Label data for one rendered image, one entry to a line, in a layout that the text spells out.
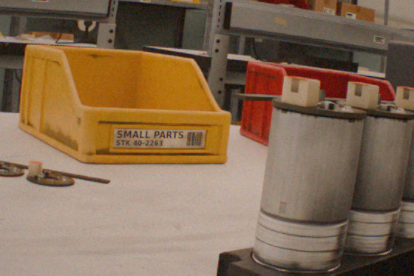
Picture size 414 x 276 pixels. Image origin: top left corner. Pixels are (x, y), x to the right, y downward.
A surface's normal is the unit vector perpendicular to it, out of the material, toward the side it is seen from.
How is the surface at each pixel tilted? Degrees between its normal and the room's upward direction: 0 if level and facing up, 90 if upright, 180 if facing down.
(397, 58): 90
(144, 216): 0
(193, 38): 90
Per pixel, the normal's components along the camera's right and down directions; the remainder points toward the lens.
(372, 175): -0.17, 0.10
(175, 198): 0.11, -0.99
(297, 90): -0.73, 0.00
